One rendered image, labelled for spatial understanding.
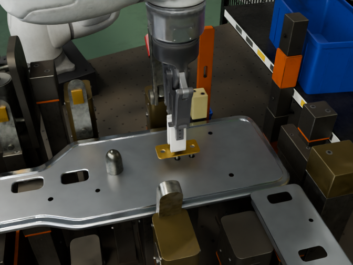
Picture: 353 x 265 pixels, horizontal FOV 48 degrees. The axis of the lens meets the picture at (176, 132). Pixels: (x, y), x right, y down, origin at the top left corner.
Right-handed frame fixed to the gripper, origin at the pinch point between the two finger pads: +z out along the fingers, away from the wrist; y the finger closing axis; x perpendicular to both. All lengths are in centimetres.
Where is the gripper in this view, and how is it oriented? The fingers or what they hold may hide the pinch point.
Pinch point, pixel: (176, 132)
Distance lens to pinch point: 75.4
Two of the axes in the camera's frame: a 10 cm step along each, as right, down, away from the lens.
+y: 2.4, 6.2, -7.5
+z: 0.0, 7.7, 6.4
